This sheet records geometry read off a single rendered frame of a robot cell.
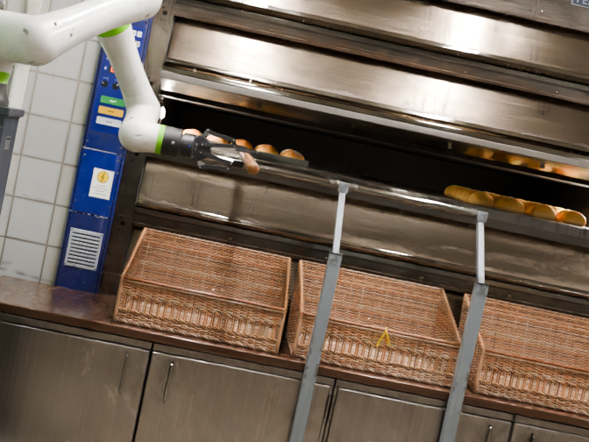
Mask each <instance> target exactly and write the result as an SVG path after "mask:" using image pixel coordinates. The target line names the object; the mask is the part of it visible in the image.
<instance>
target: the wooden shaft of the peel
mask: <svg viewBox="0 0 589 442"><path fill-rule="evenodd" d="M239 153H240V155H241V158H242V160H243V162H244V164H245V167H246V169H247V171H248V173H249V174H250V175H255V174H257V173H258V172H259V165H258V164H257V162H256V161H255V160H254V159H253V157H252V156H251V155H250V154H249V153H243V152H239Z"/></svg>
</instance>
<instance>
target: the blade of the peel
mask: <svg viewBox="0 0 589 442"><path fill-rule="evenodd" d="M211 148H215V149H219V150H224V151H228V152H232V153H238V151H235V150H236V148H226V147H211ZM247 151H252V152H256V153H258V155H256V154H251V153H250V155H251V156H252V157H257V158H261V159H266V160H273V161H278V162H282V163H286V164H290V165H295V166H299V167H303V168H308V165H309V162H308V161H307V160H299V159H295V158H291V157H287V156H282V155H278V154H274V153H266V152H261V151H258V150H253V149H249V148H247Z"/></svg>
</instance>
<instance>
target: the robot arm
mask: <svg viewBox="0 0 589 442"><path fill-rule="evenodd" d="M161 4H162V0H81V3H79V4H75V5H72V6H69V7H67V8H64V9H60V10H57V11H51V12H48V13H44V14H39V15H28V14H23V13H16V12H12V11H2V10H0V106H4V107H9V100H8V97H7V83H8V81H9V78H10V76H11V70H12V66H13V62H15V63H19V64H25V65H29V66H34V67H38V66H44V65H46V64H48V63H50V62H51V61H53V60H54V59H56V58H57V57H59V56H60V55H62V54H64V53H65V52H66V51H68V50H70V49H71V48H73V47H75V46H78V45H79V44H81V43H82V42H84V41H86V40H88V39H91V38H93V37H95V36H97V38H98V40H99V42H100V44H101V46H102V48H103V50H104V52H105V53H106V55H107V57H108V59H109V61H110V65H111V66H112V68H113V71H114V73H115V75H116V78H117V81H118V84H119V87H120V89H121V92H122V95H123V99H124V104H125V108H126V114H125V117H124V121H123V123H122V124H121V126H120V128H119V131H118V137H119V141H120V143H121V144H122V146H123V147H124V148H125V149H127V150H129V151H131V152H134V153H156V154H160V155H165V156H169V157H174V158H178V155H179V154H180V156H182V157H187V158H191V159H194V160H196V161H197V163H198V168H199V169H204V168H211V169H219V170H227V171H229V170H230V169H231V167H232V166H234V167H239V168H242V167H243V165H244V162H243V161H239V160H233V161H230V160H226V159H223V158H221V157H218V156H215V155H214V154H211V153H210V149H211V147H226V148H236V150H235V151H238V152H243V153H251V154H256V155H258V153H256V152H252V151H247V150H246V148H247V147H246V146H240V145H237V143H236V140H235V139H234V138H231V137H228V136H225V135H223V134H219V133H216V132H213V131H211V130H210V129H209V128H207V129H206V131H205V132H204V134H201V135H195V134H191V133H186V132H185V133H184V134H183V130H182V129H180V128H175V127H171V126H166V125H159V124H157V122H158V120H159V118H160V113H161V108H160V103H159V101H158V100H157V98H156V96H155V95H154V93H153V90H152V88H151V86H150V83H149V81H148V80H147V77H146V75H145V71H144V69H143V66H142V63H141V60H140V58H139V55H138V49H137V46H136V42H135V39H134V35H133V31H132V27H131V23H134V22H138V21H142V20H146V19H148V18H152V17H153V16H154V15H155V14H156V13H157V12H158V11H159V10H160V6H161ZM210 135H212V136H215V137H218V138H220V139H226V140H229V141H231V142H232V144H220V143H211V142H210V141H209V140H208V139H207V138H206V137H205V136H210ZM208 157H209V158H211V159H214V160H218V161H221V162H223V163H225V164H228V166H227V167H226V166H218V165H210V164H204V162H201V160H203V159H206V158H208Z"/></svg>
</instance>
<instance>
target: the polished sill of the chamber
mask: <svg viewBox="0 0 589 442"><path fill-rule="evenodd" d="M210 153H213V154H217V155H222V156H225V157H230V158H234V159H239V160H242V158H241V156H240V155H236V154H232V153H224V152H220V151H216V150H211V149H210ZM254 160H255V161H256V162H257V163H258V164H263V165H267V166H272V167H276V168H284V169H288V170H292V171H296V172H301V173H305V174H310V175H317V176H321V177H326V178H330V179H334V180H339V181H343V182H350V183H355V184H359V185H363V186H367V187H372V188H376V189H384V190H388V191H393V192H396V193H401V194H405V195H410V196H417V197H421V198H426V199H430V200H434V201H438V202H443V203H450V204H455V205H459V206H464V207H467V208H472V209H476V210H483V211H487V212H488V217H487V219H491V220H495V221H500V222H504V223H509V224H512V225H520V226H525V227H528V228H533V229H537V230H542V231H546V232H554V233H558V234H563V235H566V236H571V237H575V238H580V239H587V240H589V229H586V228H582V227H578V226H574V225H566V224H561V223H558V222H553V221H549V220H544V219H541V218H536V217H528V216H524V215H520V214H515V213H511V212H507V211H503V210H495V209H491V208H487V207H482V206H478V205H474V204H469V203H461V202H458V201H453V200H449V199H444V198H441V197H436V196H428V195H424V194H420V193H415V192H411V191H407V190H403V189H395V188H391V187H387V186H382V185H378V184H374V183H370V182H362V181H358V180H353V179H349V178H344V177H341V176H336V175H328V174H325V173H320V172H316V171H311V170H307V169H303V168H295V167H291V166H287V165H282V164H278V163H273V162H270V161H265V160H257V159H254Z"/></svg>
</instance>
